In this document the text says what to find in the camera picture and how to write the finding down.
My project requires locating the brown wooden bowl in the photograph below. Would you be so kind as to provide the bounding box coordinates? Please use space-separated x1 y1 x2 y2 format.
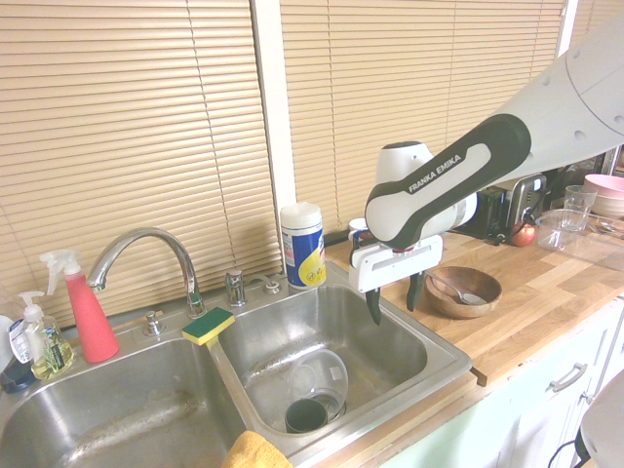
422 265 503 321

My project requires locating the clear glass bowl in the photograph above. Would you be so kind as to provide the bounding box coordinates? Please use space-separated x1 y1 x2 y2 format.
287 348 350 420

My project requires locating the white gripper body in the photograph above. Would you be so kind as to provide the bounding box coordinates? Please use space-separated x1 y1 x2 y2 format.
348 234 444 293

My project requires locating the silver black toaster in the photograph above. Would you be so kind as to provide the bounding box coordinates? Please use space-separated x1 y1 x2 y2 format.
501 174 550 245

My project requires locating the chrome curved faucet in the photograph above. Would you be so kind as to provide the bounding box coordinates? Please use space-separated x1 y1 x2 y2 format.
86 227 207 318

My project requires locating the white bottle blue label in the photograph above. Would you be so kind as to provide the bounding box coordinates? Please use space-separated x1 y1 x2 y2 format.
5 317 34 366

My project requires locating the stainless steel double sink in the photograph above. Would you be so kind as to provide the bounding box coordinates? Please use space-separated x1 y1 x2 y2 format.
0 260 474 468

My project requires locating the pink bowl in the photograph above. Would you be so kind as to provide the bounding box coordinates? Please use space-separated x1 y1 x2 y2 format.
583 174 624 219

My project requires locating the red spray bottle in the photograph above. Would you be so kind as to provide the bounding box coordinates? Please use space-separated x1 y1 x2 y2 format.
39 249 121 365

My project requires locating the orange cloth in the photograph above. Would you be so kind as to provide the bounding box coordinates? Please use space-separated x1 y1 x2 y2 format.
219 429 293 468

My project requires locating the dark blue round holder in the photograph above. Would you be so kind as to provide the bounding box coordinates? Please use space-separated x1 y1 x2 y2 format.
0 363 36 395

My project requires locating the silver metal spoon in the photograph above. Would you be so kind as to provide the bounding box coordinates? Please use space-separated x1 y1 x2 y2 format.
426 272 488 306

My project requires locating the clear plastic container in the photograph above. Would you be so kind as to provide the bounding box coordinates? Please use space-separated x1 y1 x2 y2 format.
534 208 624 272

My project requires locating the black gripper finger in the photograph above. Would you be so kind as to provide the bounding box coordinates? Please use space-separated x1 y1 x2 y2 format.
407 271 426 312
365 287 382 327

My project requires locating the wide beige window blind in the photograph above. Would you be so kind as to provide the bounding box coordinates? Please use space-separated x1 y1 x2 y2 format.
0 0 284 328

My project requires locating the narrow beige window blind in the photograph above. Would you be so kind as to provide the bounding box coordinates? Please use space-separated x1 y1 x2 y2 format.
567 0 624 50

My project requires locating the silver cabinet handle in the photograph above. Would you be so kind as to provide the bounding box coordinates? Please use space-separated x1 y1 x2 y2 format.
545 363 589 394

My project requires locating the red apple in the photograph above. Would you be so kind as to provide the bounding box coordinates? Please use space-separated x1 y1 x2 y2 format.
509 221 537 249

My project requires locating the yellow green sponge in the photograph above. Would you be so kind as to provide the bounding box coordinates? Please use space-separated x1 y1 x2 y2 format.
181 306 236 348

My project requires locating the clear drinking glass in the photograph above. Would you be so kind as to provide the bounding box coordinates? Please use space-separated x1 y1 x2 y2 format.
564 184 599 231

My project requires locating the black countertop appliance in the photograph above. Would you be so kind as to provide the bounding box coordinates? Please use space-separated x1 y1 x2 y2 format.
476 187 508 240

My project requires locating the white wipes canister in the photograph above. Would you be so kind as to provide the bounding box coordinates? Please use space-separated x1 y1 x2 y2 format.
279 200 328 292

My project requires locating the black cable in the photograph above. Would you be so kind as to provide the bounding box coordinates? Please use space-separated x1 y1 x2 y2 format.
548 436 594 468

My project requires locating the chrome faucet handle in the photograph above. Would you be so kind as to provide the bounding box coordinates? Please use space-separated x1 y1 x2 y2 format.
223 267 248 308

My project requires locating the small white mug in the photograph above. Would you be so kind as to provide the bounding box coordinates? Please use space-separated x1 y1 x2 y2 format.
348 217 374 245

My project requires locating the clear soap pump bottle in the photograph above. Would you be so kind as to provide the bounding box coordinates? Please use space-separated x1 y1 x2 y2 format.
18 291 77 381

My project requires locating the pale green base cabinet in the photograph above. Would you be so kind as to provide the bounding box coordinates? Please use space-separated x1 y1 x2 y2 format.
384 296 624 468

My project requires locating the chrome sink soap pump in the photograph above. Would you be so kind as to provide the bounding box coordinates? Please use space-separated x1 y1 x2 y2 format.
142 310 165 337

